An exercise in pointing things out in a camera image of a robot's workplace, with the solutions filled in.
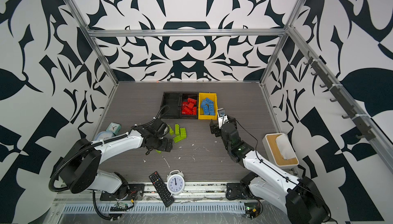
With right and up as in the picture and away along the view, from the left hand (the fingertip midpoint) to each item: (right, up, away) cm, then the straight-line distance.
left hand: (166, 143), depth 87 cm
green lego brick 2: (+5, +7, +6) cm, 11 cm away
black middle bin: (+8, +26, +14) cm, 31 cm away
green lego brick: (+2, +6, +6) cm, 8 cm away
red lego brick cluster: (+12, +21, +14) cm, 28 cm away
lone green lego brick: (-3, -4, -2) cm, 6 cm away
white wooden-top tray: (+61, -2, -4) cm, 62 cm away
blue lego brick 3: (+23, +18, +12) cm, 32 cm away
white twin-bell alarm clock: (+7, -15, -12) cm, 20 cm away
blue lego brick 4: (+27, +18, +13) cm, 35 cm away
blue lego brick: (+27, +22, +18) cm, 39 cm away
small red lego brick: (+16, +17, +12) cm, 26 cm away
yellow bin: (+28, +26, +16) cm, 42 cm away
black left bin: (+1, +25, +15) cm, 29 cm away
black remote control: (+1, -18, -13) cm, 22 cm away
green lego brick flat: (+6, +2, +4) cm, 7 cm away
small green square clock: (-32, +8, +7) cm, 34 cm away
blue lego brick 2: (+22, +22, +18) cm, 36 cm away
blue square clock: (-37, +4, +4) cm, 38 cm away
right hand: (+30, +16, -6) cm, 34 cm away
